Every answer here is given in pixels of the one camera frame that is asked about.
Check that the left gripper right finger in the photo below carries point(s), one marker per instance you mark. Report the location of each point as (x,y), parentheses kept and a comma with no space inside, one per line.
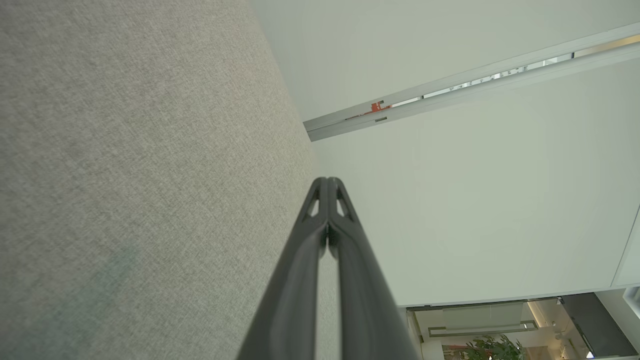
(367,300)

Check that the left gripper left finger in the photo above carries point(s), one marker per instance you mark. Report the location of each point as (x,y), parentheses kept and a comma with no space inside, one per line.
(295,290)

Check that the potted plant in white pot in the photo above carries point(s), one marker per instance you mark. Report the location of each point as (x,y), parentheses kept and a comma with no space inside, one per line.
(492,349)

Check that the small red latch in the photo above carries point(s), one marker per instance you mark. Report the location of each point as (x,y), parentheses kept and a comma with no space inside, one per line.
(377,107)

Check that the grey partition post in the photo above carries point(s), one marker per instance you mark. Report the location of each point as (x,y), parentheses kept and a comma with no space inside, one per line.
(450,99)
(450,82)

